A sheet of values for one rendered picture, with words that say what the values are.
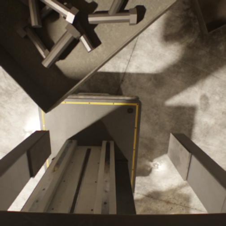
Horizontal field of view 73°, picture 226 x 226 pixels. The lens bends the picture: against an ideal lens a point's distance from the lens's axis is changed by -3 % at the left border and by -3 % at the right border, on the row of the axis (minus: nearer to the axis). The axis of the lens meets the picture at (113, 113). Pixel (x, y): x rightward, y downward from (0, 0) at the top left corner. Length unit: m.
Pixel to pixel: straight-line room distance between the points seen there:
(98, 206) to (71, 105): 0.66
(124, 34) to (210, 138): 1.55
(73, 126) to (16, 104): 0.67
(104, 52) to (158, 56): 1.12
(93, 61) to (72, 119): 0.83
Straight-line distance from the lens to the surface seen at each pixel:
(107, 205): 0.68
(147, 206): 2.00
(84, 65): 0.32
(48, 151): 0.17
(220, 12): 1.66
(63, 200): 0.78
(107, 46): 0.32
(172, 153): 0.17
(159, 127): 1.51
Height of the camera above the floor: 1.36
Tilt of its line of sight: 75 degrees down
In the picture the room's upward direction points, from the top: 178 degrees clockwise
